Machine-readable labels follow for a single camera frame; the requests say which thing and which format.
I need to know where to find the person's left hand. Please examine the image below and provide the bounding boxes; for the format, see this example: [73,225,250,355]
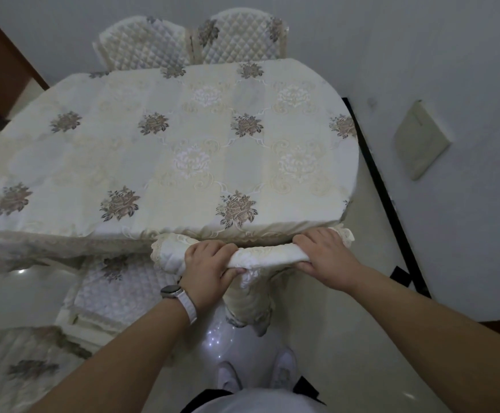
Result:
[180,240,247,313]

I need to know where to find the person's right hand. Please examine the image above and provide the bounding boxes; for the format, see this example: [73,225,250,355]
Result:
[292,227,364,293]

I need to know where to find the cream quilted cover chair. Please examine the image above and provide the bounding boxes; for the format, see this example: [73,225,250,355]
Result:
[150,225,356,338]
[93,15,191,73]
[0,253,183,413]
[189,8,292,65]

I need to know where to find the person's right forearm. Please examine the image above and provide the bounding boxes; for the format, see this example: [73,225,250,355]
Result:
[348,266,500,413]

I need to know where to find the person's left forearm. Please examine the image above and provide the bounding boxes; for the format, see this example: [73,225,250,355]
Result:
[30,301,190,413]

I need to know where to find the smartwatch with white band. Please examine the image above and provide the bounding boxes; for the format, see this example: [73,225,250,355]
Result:
[160,284,199,325]

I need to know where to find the black baseboard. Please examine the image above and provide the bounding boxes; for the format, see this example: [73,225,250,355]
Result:
[342,98,431,299]

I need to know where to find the white left sneaker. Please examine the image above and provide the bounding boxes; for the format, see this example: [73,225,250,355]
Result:
[216,361,243,394]

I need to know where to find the white sneaker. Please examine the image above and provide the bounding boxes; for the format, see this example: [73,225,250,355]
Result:
[270,349,298,390]
[216,361,243,394]

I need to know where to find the white right sneaker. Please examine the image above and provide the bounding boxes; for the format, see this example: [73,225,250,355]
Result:
[270,349,298,390]

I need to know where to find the black trousers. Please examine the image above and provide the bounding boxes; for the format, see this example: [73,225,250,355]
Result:
[181,376,326,413]

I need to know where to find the table with cream floral tablecloth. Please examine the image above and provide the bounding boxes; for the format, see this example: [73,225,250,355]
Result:
[0,59,360,271]

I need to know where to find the white shirt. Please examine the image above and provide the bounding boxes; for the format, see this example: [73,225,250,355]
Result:
[194,389,319,413]

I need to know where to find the beige wall panel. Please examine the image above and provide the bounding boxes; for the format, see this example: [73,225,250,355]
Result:
[394,100,452,181]

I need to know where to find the brown doorway frame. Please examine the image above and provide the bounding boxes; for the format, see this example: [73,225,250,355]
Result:
[0,2,51,121]

